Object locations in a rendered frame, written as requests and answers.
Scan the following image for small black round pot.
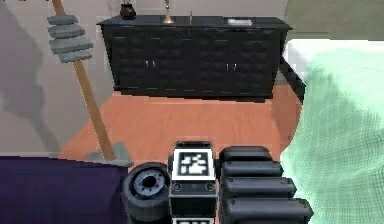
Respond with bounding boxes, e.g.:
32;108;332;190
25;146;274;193
119;1;137;21

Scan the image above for black sideboard cupboard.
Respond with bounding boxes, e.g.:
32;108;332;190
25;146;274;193
96;14;294;103

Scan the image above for flat grey tray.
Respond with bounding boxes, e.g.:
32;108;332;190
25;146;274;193
227;18;254;27

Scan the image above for brown cone-shaped ornament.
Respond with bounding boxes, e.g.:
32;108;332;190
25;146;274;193
162;0;176;25

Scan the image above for wooden floor lamp grey slats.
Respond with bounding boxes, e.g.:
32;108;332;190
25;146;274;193
46;0;134;168

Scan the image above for bed with pale green cover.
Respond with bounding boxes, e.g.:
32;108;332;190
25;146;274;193
278;38;384;224

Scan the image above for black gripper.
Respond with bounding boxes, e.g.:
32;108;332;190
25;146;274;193
121;161;172;224

